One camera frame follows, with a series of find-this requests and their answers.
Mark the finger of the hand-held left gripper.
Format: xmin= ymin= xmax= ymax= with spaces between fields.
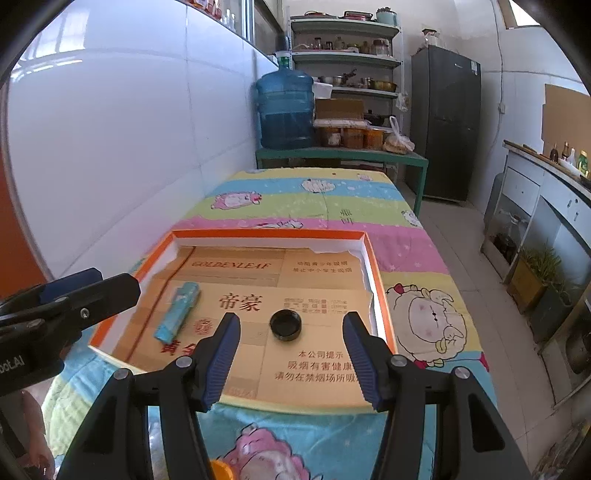
xmin=0 ymin=268 xmax=103 ymax=319
xmin=0 ymin=273 xmax=141 ymax=344

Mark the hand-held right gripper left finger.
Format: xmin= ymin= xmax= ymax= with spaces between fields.
xmin=55 ymin=313 xmax=242 ymax=480

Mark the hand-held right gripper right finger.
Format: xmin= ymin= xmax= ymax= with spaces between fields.
xmin=342 ymin=311 xmax=532 ymax=480

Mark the teal lighter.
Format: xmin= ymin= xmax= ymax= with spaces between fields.
xmin=154 ymin=282 xmax=201 ymax=343

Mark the black bottle cap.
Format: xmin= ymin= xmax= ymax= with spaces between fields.
xmin=269 ymin=310 xmax=303 ymax=343

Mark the orange rimmed shallow box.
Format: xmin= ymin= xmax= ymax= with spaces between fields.
xmin=89 ymin=227 xmax=399 ymax=414

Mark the person's left hand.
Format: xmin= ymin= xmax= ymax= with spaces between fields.
xmin=18 ymin=390 xmax=57 ymax=469

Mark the printed cardboard liner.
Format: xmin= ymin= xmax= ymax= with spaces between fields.
xmin=113 ymin=246 xmax=375 ymax=407

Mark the plain orange bottle cap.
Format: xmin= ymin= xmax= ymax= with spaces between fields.
xmin=208 ymin=459 xmax=236 ymax=480

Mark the printed cartoon blanket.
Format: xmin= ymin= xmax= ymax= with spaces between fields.
xmin=41 ymin=167 xmax=499 ymax=480

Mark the yellow plant pot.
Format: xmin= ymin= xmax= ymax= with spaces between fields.
xmin=507 ymin=247 xmax=555 ymax=315

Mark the large glass jug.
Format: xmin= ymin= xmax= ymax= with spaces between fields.
xmin=494 ymin=215 xmax=527 ymax=264

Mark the dark plant pot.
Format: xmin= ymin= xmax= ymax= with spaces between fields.
xmin=531 ymin=281 xmax=583 ymax=342

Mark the green metal table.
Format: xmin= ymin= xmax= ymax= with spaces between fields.
xmin=255 ymin=147 xmax=429 ymax=217

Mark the plastic bag of food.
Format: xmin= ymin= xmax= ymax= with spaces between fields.
xmin=383 ymin=116 xmax=415 ymax=155

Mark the white kitchen counter cabinet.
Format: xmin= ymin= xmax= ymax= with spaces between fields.
xmin=480 ymin=140 xmax=591 ymax=370

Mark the brown cardboard box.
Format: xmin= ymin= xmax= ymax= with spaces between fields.
xmin=315 ymin=98 xmax=365 ymax=121

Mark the dark grey refrigerator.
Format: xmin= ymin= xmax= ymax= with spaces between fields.
xmin=405 ymin=45 xmax=482 ymax=203

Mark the blue water jug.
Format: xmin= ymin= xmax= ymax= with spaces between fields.
xmin=255 ymin=52 xmax=317 ymax=151

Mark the green shelf rack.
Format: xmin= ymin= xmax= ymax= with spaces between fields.
xmin=288 ymin=14 xmax=404 ymax=139

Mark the row of packets and bottles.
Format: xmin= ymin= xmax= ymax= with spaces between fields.
xmin=182 ymin=0 xmax=241 ymax=31

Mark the row of small jars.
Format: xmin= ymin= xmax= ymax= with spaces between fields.
xmin=295 ymin=36 xmax=393 ymax=56

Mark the cardboard sheet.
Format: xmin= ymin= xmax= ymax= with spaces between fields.
xmin=541 ymin=84 xmax=591 ymax=153

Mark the window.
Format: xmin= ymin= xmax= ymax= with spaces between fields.
xmin=505 ymin=0 xmax=541 ymax=28

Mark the orange-brown door frame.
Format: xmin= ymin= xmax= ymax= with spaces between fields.
xmin=0 ymin=88 xmax=47 ymax=301

